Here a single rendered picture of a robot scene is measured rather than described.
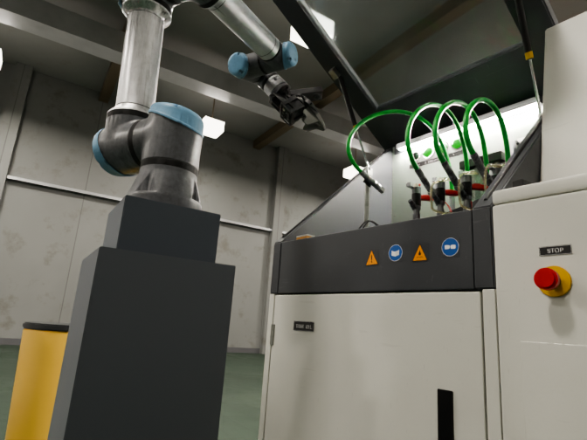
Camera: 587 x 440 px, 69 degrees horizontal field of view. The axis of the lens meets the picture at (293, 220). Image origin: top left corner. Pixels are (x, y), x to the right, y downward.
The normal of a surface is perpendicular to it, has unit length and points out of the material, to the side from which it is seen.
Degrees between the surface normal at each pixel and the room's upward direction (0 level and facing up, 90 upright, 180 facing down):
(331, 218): 90
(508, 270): 90
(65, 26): 90
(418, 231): 90
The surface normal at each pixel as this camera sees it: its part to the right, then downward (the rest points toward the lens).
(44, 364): 0.09, -0.19
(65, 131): 0.53, -0.17
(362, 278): -0.77, -0.21
